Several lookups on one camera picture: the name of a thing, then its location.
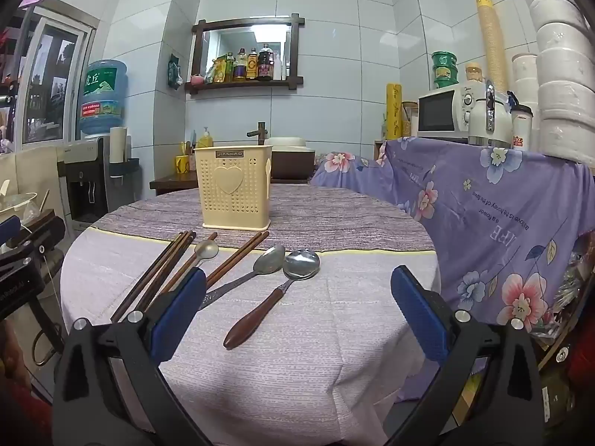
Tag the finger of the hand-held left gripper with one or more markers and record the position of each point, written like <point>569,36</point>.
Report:
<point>44,237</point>
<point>9,231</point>

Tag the wooden counter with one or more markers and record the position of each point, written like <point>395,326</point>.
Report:
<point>179,181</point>

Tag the dark soy sauce bottle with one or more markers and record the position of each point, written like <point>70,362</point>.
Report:
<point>265,62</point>

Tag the white framed window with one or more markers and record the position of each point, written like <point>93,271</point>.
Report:
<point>53,79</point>

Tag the white bottle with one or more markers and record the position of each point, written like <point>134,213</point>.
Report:
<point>280,67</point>

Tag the glass jar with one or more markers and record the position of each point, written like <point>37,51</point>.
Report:
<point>410,118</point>

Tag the amber sauce bottle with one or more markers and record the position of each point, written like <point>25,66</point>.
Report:
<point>252,65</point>

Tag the white electric kettle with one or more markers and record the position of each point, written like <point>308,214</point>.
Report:
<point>488,118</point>

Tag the wood framed mirror shelf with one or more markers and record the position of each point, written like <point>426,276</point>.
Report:
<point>246,22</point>

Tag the yellow printed roll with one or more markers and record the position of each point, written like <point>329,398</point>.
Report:
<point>394,111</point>

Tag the brown wooden chopstick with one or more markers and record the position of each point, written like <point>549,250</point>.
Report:
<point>174,260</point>
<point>237,256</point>
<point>242,260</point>
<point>160,269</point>
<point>187,266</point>

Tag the water dispenser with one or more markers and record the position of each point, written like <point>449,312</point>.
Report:
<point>86,181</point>

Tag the cream perforated utensil holder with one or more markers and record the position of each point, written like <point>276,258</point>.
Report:
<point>232,186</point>

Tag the small green bottle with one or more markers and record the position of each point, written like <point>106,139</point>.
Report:
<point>230,67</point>

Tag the black chopstick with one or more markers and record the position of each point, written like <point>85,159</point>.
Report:
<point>148,275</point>

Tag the white microwave oven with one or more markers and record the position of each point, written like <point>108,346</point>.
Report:
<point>439,111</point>

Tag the wooden chair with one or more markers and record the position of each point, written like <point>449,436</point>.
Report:
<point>41,215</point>

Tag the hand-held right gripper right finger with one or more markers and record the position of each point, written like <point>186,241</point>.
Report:
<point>418,318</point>

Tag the purple floral cloth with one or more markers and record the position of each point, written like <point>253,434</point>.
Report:
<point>488,223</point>

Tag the stacks of white paper bowls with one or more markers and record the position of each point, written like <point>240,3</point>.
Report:
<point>562,74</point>

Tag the pink round object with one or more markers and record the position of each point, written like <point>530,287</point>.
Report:
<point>197,80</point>

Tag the yellow mug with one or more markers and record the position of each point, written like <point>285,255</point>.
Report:
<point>181,163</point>

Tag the white travel tumbler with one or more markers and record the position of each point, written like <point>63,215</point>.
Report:
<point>521,128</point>

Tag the small silver spoon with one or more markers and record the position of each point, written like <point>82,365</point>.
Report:
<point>208,250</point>

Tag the bamboo style faucet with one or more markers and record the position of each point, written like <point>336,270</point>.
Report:
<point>259,132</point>

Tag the stacked green cans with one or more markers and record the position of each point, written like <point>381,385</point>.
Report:
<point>444,70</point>

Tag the stack of yellow paper cups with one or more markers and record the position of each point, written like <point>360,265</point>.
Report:
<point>492,42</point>

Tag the blue water jug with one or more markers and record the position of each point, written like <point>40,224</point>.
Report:
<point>102,97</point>

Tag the round basin bowl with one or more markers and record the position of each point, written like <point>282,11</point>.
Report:
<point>288,155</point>

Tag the yellow green pouch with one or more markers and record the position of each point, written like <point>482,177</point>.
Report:
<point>220,69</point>

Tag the white paper cup stack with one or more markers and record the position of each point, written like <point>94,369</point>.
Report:
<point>118,146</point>

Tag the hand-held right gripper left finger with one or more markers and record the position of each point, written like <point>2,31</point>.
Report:
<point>179,318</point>

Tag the yellow soap dispenser bottle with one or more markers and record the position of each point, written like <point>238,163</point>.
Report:
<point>205,139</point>

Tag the green hanging packet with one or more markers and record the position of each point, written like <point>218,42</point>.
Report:
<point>175,70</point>

